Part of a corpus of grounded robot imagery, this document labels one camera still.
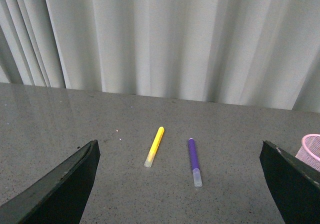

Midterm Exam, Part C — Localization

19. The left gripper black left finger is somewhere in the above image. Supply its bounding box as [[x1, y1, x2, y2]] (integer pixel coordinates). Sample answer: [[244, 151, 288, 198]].
[[0, 140, 100, 224]]

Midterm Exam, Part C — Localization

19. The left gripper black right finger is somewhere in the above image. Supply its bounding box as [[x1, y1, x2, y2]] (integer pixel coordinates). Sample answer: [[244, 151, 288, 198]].
[[259, 140, 320, 224]]

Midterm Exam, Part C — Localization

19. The purple marker pen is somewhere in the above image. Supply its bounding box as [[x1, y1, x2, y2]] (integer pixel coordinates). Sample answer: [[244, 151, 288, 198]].
[[188, 138, 203, 188]]

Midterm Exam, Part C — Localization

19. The pink mesh cup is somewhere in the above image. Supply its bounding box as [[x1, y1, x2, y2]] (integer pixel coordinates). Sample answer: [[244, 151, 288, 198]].
[[295, 134, 320, 172]]

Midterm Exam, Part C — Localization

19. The yellow highlighter pen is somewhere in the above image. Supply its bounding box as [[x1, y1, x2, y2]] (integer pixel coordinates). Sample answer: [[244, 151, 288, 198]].
[[144, 126, 165, 168]]

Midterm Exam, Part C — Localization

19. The white curtain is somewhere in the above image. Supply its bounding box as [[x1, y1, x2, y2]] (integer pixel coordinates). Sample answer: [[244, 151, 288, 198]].
[[0, 0, 320, 112]]

